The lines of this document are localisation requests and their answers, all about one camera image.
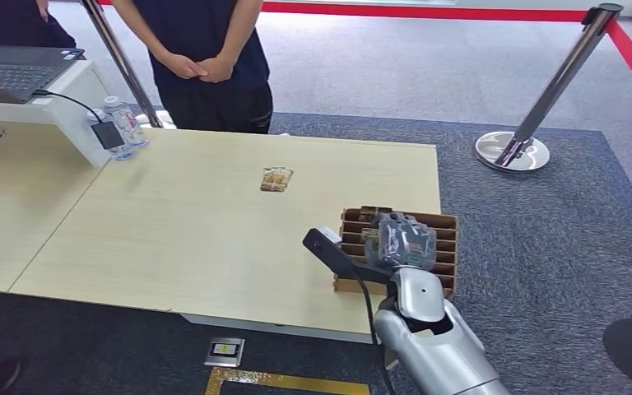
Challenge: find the person's right hand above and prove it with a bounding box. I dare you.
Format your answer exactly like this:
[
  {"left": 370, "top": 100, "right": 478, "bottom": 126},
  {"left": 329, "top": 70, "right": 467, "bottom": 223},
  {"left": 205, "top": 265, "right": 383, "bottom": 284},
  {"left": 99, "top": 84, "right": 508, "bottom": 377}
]
[{"left": 162, "top": 53, "right": 208, "bottom": 81}]

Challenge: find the person's left hand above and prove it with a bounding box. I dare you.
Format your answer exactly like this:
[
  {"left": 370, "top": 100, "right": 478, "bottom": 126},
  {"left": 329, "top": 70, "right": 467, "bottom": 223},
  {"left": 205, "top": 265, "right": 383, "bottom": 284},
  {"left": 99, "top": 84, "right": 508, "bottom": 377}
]
[{"left": 196, "top": 53, "right": 236, "bottom": 85}]

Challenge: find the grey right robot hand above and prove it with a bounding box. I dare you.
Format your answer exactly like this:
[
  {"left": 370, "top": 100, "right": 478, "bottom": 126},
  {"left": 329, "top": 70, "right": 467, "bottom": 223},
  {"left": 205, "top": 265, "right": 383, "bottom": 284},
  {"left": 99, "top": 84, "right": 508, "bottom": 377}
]
[{"left": 364, "top": 211, "right": 438, "bottom": 272}]

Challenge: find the standing person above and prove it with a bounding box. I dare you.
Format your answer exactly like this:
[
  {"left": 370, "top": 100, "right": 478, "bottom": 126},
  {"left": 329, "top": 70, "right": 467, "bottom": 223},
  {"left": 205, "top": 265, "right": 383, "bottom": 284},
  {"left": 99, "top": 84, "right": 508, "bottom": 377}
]
[{"left": 110, "top": 0, "right": 275, "bottom": 135}]

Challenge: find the cardboard card holder box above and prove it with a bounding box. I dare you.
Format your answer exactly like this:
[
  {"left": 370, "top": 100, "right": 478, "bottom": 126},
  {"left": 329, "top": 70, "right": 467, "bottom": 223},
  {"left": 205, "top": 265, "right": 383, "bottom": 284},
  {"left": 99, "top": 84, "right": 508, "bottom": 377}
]
[{"left": 333, "top": 206, "right": 460, "bottom": 300}]

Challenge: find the patterned brown card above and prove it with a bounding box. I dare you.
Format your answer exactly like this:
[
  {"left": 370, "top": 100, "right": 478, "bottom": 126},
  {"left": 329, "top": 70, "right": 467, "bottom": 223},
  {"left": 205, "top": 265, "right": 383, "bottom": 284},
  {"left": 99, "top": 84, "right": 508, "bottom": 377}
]
[{"left": 259, "top": 166, "right": 294, "bottom": 193}]

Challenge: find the person beside laptop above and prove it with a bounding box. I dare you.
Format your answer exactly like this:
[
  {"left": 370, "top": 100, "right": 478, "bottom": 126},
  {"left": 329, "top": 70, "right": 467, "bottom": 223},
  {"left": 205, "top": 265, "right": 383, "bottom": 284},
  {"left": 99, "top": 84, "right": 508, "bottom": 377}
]
[{"left": 0, "top": 0, "right": 77, "bottom": 49}]

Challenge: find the clear plastic water bottle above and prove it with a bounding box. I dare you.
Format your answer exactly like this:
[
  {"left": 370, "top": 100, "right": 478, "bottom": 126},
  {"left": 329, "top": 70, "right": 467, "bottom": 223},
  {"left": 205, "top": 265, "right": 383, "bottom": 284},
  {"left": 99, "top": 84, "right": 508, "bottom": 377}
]
[
  {"left": 102, "top": 96, "right": 151, "bottom": 149},
  {"left": 85, "top": 108, "right": 135, "bottom": 162}
]

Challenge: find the black power adapter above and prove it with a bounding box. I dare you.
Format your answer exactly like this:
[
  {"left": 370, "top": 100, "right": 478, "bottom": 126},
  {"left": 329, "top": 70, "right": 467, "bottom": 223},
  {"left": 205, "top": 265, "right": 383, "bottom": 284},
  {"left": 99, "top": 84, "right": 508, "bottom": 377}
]
[{"left": 91, "top": 120, "right": 127, "bottom": 151}]

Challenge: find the white desk riser shelf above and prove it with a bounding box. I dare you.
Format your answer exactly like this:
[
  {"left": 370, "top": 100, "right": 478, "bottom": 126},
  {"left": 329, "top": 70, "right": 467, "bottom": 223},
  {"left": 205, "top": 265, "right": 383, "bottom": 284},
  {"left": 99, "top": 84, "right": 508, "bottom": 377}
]
[{"left": 0, "top": 58, "right": 114, "bottom": 169}]

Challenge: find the dark grey laptop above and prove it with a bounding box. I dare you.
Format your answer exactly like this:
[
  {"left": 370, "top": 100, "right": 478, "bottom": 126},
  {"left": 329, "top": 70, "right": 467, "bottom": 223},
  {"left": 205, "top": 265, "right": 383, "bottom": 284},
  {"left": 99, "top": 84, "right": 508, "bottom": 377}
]
[{"left": 0, "top": 43, "right": 86, "bottom": 105}]

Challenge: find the light wooden desk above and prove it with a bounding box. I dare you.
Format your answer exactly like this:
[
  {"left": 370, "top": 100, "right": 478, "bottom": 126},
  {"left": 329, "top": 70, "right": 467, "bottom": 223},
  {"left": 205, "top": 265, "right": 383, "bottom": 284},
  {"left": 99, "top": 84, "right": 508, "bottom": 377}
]
[
  {"left": 9, "top": 128, "right": 441, "bottom": 345},
  {"left": 0, "top": 119, "right": 105, "bottom": 293}
]

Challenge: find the yellow floor tape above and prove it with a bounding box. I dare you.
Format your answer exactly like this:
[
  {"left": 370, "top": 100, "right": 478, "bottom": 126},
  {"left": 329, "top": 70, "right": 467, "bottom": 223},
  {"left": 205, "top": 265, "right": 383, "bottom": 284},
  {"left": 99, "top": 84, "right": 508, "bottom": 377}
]
[{"left": 204, "top": 366, "right": 372, "bottom": 395}]

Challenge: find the silver floor socket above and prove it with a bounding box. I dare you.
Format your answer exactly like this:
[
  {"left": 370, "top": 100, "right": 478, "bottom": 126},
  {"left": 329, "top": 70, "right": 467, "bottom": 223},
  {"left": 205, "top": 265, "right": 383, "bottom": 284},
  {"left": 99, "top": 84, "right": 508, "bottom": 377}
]
[{"left": 203, "top": 337, "right": 245, "bottom": 369}]

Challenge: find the chrome stanchion post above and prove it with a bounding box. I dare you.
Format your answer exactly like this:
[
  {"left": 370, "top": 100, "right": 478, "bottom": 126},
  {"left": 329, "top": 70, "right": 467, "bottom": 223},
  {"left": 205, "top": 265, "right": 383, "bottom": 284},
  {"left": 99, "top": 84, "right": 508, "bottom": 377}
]
[
  {"left": 474, "top": 2, "right": 625, "bottom": 174},
  {"left": 80, "top": 0, "right": 178, "bottom": 131}
]

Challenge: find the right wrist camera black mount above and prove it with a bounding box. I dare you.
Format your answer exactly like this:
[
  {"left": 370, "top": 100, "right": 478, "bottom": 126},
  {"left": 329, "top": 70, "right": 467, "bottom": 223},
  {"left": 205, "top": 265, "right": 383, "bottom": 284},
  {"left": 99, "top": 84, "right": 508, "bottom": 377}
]
[{"left": 302, "top": 225, "right": 393, "bottom": 285}]

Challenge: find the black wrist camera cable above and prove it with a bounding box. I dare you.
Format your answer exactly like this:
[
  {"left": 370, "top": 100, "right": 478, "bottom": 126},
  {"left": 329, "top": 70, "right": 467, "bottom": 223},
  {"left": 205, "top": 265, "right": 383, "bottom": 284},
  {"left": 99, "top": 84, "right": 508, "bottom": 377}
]
[{"left": 350, "top": 271, "right": 399, "bottom": 395}]

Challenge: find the black charger cable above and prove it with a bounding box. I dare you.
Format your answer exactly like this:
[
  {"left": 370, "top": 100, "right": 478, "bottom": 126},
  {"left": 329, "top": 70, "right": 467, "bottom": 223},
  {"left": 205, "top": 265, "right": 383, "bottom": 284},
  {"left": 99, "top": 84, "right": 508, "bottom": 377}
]
[{"left": 32, "top": 88, "right": 105, "bottom": 123}]

